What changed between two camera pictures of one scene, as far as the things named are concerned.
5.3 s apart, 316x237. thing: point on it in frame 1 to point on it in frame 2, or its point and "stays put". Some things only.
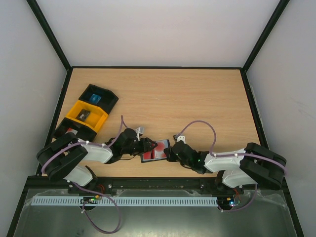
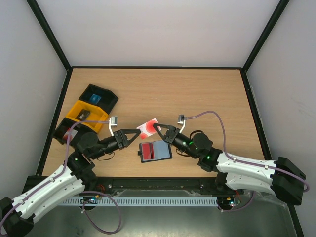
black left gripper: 145,145 to 120,137
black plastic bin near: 83,132 stays put
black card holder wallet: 157,153 stays put
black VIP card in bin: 82,114 stays put
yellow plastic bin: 95,120 stays put
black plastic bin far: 107,99 stays put
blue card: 95,98 stays put
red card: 159,146 to 147,129
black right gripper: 173,152 to 170,135
